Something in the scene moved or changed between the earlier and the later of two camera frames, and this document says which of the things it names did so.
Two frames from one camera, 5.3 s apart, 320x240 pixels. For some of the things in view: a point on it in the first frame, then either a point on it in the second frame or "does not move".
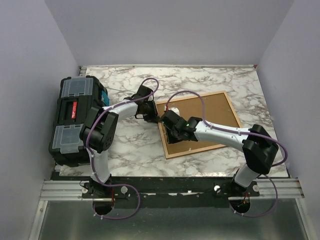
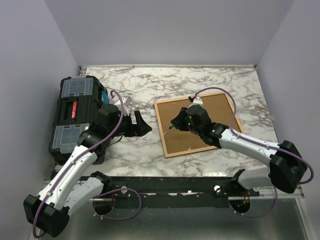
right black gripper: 171,140 -> 178,121
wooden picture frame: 215,108 does not move
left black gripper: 154,117 -> 138,129
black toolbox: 77,97 does not move
